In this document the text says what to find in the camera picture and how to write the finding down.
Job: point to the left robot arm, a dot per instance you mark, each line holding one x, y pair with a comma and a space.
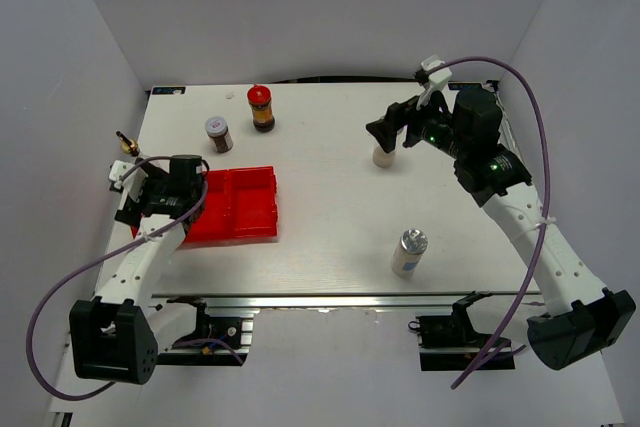
118, 335

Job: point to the clear glass oil bottle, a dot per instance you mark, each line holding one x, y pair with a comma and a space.
129, 145

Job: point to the red-capped brown sauce bottle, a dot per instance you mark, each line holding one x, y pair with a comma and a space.
259, 99

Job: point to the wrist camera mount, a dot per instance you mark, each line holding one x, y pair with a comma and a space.
432, 76
126, 177

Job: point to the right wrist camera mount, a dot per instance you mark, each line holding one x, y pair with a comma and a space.
432, 76

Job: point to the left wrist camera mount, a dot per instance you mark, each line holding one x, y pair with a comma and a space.
126, 177

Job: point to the red plastic organizer tray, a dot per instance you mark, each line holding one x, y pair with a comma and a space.
240, 203

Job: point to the aluminium table rail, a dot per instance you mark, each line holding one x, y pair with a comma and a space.
507, 137

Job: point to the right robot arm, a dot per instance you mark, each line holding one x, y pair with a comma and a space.
580, 315

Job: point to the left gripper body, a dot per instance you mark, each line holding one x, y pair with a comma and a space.
154, 186

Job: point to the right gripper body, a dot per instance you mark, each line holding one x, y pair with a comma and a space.
426, 123

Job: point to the small dark spice jar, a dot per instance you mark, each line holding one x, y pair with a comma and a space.
217, 130

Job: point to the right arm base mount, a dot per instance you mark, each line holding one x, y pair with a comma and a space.
451, 331

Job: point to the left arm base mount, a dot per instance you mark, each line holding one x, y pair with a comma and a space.
210, 337

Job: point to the clear jar with metal lid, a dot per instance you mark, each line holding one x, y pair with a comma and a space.
382, 159

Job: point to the white shaker with metal lid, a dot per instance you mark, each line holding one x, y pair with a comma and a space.
412, 245

